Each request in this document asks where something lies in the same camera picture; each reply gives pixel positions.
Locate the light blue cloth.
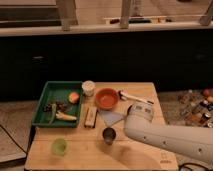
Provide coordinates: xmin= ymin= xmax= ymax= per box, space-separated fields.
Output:
xmin=98 ymin=109 xmax=124 ymax=127

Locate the metal cup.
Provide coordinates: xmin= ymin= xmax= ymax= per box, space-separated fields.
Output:
xmin=102 ymin=127 xmax=116 ymax=145

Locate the dark grapes toy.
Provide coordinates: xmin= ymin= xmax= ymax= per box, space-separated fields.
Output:
xmin=43 ymin=101 xmax=67 ymax=112

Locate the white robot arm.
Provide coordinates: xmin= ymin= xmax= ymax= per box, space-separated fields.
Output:
xmin=123 ymin=102 xmax=213 ymax=164

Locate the white paper cup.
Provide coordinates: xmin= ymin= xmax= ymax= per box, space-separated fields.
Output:
xmin=82 ymin=80 xmax=95 ymax=97

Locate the wooden block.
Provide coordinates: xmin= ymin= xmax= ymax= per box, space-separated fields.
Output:
xmin=84 ymin=107 xmax=97 ymax=128

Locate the black cable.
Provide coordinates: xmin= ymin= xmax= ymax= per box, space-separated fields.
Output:
xmin=178 ymin=162 xmax=213 ymax=171

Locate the orange bowl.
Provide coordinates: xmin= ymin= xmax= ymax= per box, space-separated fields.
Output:
xmin=95 ymin=88 xmax=119 ymax=110

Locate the green plastic tray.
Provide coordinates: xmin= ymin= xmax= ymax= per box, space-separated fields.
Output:
xmin=32 ymin=81 xmax=83 ymax=128

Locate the orange peach toy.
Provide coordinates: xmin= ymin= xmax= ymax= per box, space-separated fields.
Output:
xmin=68 ymin=92 xmax=80 ymax=104

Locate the green pepper toy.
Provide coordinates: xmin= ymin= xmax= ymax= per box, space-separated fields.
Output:
xmin=49 ymin=103 xmax=57 ymax=124

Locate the green plastic cup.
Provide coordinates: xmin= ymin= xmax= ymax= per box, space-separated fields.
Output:
xmin=51 ymin=138 xmax=67 ymax=156

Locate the yellow banana toy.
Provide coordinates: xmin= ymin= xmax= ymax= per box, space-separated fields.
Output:
xmin=56 ymin=112 xmax=77 ymax=121

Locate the spice jar rack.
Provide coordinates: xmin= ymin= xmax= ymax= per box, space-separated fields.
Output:
xmin=178 ymin=88 xmax=213 ymax=128

